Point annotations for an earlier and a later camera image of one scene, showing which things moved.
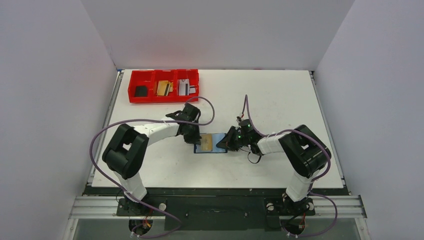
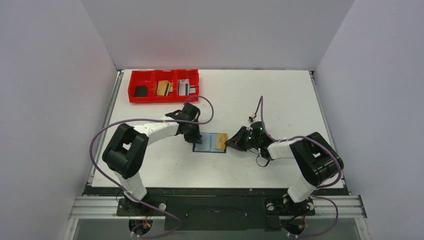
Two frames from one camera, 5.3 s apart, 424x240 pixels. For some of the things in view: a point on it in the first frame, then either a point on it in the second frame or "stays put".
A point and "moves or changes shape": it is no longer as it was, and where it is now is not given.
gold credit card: x=206 y=142 moves or changes shape
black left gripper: x=195 y=139 stays put
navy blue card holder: x=216 y=138 stays put
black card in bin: x=140 y=91 stays put
